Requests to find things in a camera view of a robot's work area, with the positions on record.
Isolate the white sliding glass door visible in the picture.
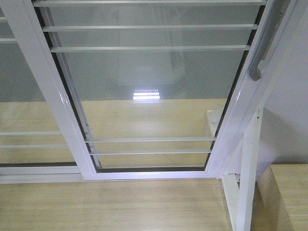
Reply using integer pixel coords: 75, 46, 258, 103
4, 0, 299, 181

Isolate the grey metal door handle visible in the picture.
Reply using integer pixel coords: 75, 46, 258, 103
248, 0, 290, 81

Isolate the white fixed glass door panel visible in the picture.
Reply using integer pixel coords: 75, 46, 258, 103
0, 14, 82, 184

